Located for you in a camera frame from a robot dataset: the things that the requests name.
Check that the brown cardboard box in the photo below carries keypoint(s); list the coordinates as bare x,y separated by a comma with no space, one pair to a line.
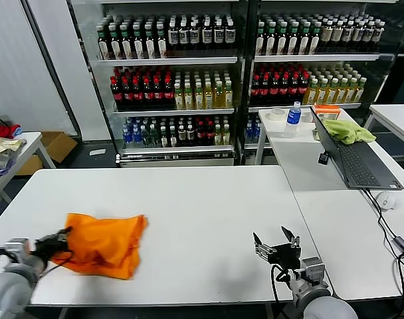
60,146

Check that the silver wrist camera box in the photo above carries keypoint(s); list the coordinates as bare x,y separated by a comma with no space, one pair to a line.
312,269
16,247

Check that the black laptop dongle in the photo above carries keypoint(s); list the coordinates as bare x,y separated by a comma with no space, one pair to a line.
323,158

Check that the grey cloth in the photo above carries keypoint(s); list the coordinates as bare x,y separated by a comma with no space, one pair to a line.
1,163

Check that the orange-lid plastic container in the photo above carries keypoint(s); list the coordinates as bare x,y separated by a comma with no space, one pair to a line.
326,108

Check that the dark grey laptop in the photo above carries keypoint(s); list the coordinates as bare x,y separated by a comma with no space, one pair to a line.
358,166

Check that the red cloth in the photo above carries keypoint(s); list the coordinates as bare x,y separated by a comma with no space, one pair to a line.
6,130

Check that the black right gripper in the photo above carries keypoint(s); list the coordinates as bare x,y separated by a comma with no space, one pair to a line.
283,254

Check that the red-cap cola bottle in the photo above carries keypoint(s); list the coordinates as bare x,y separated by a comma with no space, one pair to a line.
255,89
283,89
209,138
200,138
116,95
274,89
137,95
158,95
168,95
302,89
264,89
126,95
293,89
147,95

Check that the orange t-shirt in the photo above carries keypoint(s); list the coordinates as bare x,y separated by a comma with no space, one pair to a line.
102,242

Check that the green-cap dark drink bottle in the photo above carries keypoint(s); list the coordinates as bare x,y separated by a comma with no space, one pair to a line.
149,50
292,44
260,44
115,50
161,50
314,44
303,44
103,50
138,50
126,50
271,44
281,44

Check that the grey usb hub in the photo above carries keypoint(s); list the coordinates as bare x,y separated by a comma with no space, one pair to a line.
403,244

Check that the lime green cloth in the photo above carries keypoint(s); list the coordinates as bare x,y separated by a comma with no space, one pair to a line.
348,131

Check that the blue drink bottle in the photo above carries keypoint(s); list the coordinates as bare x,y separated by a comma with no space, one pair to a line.
136,138
126,138
249,131
256,131

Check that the white tape roll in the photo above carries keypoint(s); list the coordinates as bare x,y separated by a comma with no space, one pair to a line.
275,119

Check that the beige cloth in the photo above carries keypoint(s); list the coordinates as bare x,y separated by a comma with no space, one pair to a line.
2,144

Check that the clear water bottle blue label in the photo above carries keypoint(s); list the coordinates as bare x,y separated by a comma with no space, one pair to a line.
292,123

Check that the white side table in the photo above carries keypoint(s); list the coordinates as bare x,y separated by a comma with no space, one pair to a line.
394,116
328,232
32,141
275,131

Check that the white paper sheet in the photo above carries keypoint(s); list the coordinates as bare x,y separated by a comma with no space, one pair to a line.
98,152

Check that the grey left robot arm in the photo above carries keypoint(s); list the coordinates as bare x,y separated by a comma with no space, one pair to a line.
6,289

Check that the white computer mouse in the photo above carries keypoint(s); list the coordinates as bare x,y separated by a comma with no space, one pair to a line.
386,200

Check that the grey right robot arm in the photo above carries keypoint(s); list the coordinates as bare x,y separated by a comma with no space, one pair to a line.
321,307

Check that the white-cap dark drink bottle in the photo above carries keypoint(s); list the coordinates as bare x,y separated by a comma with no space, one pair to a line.
172,36
172,138
190,138
326,35
367,35
336,35
229,36
206,36
194,36
181,138
218,36
377,35
163,138
346,35
356,35
183,36

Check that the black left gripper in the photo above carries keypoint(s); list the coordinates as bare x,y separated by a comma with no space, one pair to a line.
50,247

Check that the glass beverage display cabinet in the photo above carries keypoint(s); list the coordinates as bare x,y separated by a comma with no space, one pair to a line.
172,60
321,57

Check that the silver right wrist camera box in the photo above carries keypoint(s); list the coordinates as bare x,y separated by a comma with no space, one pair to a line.
312,269

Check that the clear green-tinted drink bottle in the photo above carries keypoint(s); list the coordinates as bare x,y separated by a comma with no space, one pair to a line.
154,138
145,138

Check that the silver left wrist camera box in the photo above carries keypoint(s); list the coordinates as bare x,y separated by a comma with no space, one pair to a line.
16,247

